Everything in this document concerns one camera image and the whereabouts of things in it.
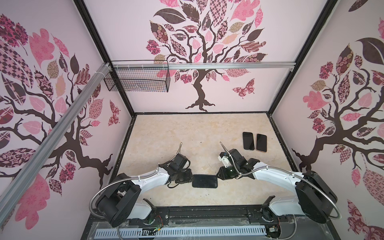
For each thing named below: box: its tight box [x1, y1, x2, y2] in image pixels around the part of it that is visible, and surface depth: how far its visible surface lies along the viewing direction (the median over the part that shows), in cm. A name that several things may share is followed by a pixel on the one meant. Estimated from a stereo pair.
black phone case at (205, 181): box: [192, 174, 218, 189], surface depth 86 cm
